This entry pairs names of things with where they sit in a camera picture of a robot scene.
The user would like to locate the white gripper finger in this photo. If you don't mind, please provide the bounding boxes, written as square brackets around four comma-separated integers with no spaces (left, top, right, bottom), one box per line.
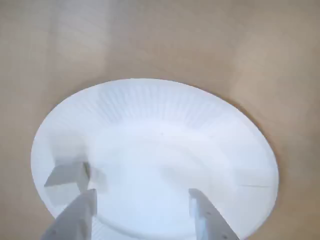
[188,188,241,240]
[39,188,98,240]

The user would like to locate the white paper plate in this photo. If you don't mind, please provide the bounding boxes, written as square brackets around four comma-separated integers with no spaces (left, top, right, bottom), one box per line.
[29,77,280,240]

